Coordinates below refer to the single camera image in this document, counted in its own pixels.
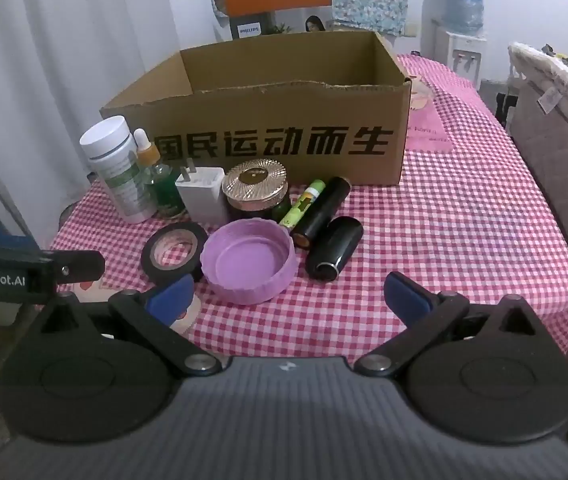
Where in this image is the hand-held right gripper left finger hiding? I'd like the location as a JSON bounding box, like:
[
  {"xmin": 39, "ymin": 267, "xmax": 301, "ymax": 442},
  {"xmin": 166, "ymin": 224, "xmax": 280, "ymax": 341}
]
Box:
[{"xmin": 39, "ymin": 276, "xmax": 223, "ymax": 378}]

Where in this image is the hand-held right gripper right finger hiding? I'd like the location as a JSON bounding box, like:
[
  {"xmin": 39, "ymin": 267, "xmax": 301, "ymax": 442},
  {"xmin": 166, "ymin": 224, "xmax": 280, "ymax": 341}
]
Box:
[{"xmin": 354, "ymin": 271, "xmax": 554, "ymax": 377}]

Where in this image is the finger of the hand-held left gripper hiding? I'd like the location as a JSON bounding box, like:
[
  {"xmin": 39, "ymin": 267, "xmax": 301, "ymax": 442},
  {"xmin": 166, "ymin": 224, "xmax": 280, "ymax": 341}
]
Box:
[{"xmin": 51, "ymin": 250, "xmax": 106, "ymax": 283}]

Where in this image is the black tape roll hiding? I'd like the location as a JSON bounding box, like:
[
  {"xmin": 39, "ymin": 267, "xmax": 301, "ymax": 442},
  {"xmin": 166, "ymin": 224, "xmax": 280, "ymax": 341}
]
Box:
[{"xmin": 141, "ymin": 221, "xmax": 209, "ymax": 286}]

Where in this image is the short black cylinder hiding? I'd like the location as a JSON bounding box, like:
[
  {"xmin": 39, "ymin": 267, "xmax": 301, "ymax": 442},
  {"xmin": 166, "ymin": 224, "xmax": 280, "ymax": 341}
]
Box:
[{"xmin": 305, "ymin": 216, "xmax": 365, "ymax": 283}]

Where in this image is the purple plastic lid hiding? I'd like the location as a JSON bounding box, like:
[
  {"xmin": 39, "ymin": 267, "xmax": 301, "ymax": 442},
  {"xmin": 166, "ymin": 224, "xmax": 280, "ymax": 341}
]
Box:
[{"xmin": 200, "ymin": 219, "xmax": 297, "ymax": 306}]

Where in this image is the white pill bottle green label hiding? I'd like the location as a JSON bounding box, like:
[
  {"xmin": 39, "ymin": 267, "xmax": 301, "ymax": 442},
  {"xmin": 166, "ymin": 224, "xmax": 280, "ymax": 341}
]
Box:
[{"xmin": 80, "ymin": 116, "xmax": 157, "ymax": 224}]

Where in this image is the white charger plug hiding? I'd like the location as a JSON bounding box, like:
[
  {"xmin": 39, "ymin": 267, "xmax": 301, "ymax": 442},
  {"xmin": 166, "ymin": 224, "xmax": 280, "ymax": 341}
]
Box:
[{"xmin": 175, "ymin": 157, "xmax": 228, "ymax": 224}]

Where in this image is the green glass dropper bottle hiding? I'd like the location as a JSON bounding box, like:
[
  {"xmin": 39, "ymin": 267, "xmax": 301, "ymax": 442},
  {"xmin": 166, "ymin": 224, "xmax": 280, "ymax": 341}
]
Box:
[{"xmin": 133, "ymin": 128, "xmax": 187, "ymax": 218}]

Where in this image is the tall black cylinder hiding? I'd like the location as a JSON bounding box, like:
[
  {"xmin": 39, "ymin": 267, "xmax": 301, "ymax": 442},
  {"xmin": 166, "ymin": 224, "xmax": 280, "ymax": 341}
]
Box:
[{"xmin": 290, "ymin": 176, "xmax": 352, "ymax": 250}]

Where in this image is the green lip balm tube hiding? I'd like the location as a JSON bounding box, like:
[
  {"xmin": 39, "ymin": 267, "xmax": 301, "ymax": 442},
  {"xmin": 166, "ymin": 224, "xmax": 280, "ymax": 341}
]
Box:
[{"xmin": 278, "ymin": 178, "xmax": 325, "ymax": 228}]

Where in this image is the dark jar with gold lid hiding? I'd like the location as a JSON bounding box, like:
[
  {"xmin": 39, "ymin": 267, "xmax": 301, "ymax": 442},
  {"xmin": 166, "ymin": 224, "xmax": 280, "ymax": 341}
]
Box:
[{"xmin": 221, "ymin": 159, "xmax": 292, "ymax": 223}]

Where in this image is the brown cardboard box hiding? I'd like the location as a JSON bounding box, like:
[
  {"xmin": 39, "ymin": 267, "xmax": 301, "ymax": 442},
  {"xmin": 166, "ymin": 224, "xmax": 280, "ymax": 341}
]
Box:
[{"xmin": 100, "ymin": 30, "xmax": 413, "ymax": 188}]

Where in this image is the red checkered tablecloth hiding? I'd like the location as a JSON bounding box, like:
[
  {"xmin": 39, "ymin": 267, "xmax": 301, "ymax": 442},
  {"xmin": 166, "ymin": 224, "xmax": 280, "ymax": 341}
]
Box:
[{"xmin": 49, "ymin": 52, "xmax": 568, "ymax": 366}]

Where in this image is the quilted mattress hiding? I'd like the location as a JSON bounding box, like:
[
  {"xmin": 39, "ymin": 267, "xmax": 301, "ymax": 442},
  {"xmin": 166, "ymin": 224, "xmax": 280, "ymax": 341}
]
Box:
[{"xmin": 506, "ymin": 42, "xmax": 568, "ymax": 311}]

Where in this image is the white water dispenser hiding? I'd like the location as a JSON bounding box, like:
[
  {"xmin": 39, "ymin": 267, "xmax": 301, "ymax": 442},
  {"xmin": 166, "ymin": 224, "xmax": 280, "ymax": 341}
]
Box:
[{"xmin": 421, "ymin": 0, "xmax": 487, "ymax": 91}]

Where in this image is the blue water jug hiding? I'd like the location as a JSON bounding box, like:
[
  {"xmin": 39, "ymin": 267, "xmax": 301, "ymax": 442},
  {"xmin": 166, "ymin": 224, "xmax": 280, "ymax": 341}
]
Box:
[{"xmin": 441, "ymin": 0, "xmax": 489, "ymax": 36}]

